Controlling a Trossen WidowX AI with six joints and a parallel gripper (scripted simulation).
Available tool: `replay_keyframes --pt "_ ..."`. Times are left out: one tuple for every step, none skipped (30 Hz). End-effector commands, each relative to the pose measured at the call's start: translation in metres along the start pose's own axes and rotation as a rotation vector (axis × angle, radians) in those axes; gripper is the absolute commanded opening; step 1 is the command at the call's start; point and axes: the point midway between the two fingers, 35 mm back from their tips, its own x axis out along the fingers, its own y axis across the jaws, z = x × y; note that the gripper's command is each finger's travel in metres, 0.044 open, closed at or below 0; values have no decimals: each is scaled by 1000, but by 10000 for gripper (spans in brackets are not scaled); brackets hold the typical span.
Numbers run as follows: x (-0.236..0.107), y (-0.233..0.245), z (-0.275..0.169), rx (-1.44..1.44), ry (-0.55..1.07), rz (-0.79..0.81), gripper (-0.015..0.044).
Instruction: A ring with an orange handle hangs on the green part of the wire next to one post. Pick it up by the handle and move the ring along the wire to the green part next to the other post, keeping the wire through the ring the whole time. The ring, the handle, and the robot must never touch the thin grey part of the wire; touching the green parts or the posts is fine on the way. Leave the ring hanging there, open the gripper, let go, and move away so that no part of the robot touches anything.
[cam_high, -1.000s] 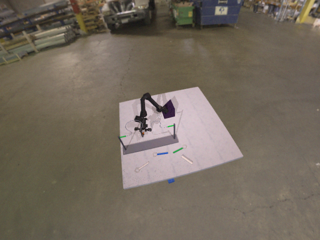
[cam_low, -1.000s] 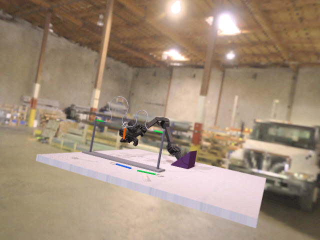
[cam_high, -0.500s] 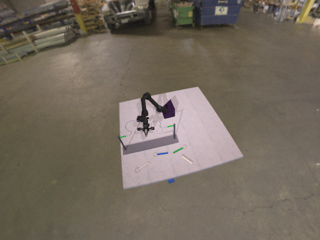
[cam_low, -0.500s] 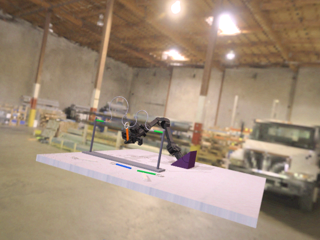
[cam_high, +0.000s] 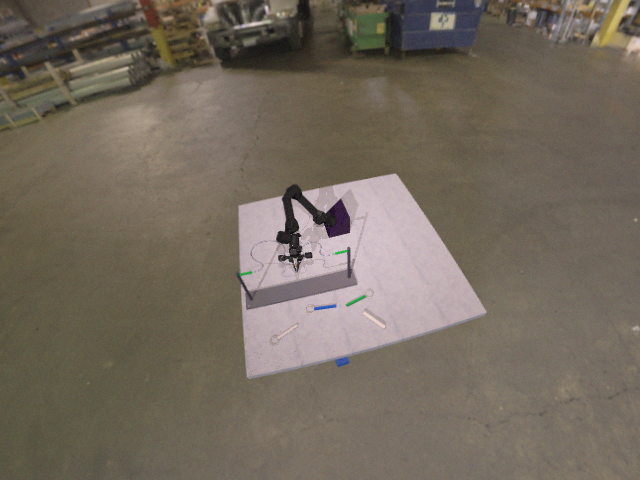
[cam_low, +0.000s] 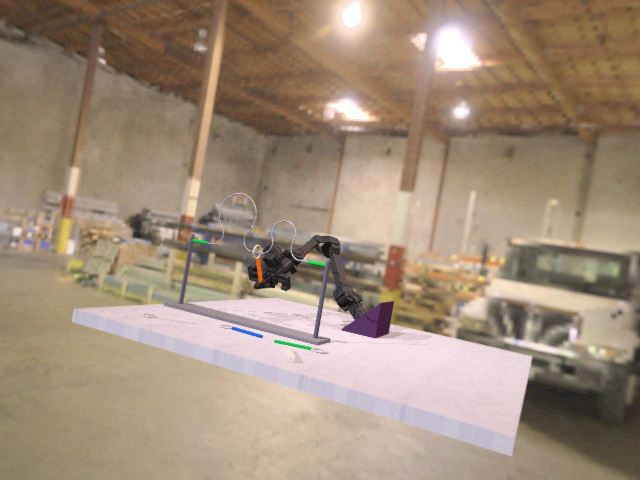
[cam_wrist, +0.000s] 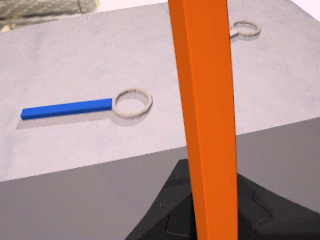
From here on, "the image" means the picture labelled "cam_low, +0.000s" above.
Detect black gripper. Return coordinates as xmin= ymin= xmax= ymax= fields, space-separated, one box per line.
xmin=247 ymin=264 xmax=291 ymax=291

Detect blue handle with grey loop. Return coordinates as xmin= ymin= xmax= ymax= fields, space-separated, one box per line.
xmin=219 ymin=324 xmax=263 ymax=338

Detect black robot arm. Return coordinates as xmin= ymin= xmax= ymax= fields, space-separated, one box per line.
xmin=262 ymin=235 xmax=366 ymax=320

